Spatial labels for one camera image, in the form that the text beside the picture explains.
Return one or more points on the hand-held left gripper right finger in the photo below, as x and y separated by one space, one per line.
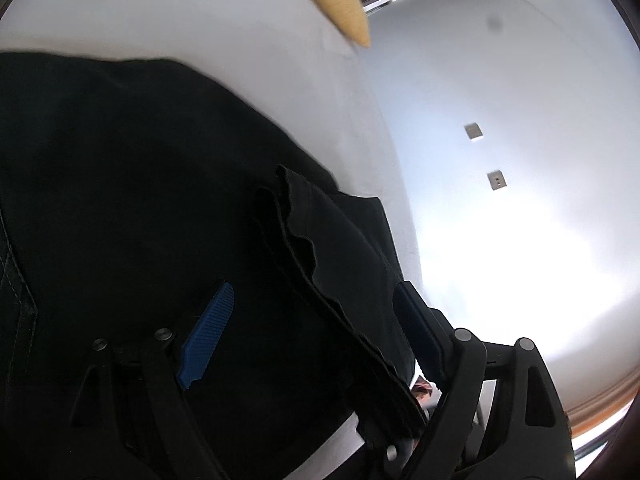
417 325

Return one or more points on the grey wall switch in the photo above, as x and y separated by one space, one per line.
473 131

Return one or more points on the yellow cushion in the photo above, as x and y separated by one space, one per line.
335 0

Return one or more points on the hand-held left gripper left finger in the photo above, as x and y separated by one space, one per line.
207 335

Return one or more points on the black denim pants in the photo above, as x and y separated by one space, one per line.
150 185

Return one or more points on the wall socket plate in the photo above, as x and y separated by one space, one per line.
497 180

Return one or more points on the bed with white sheet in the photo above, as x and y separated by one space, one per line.
200 10

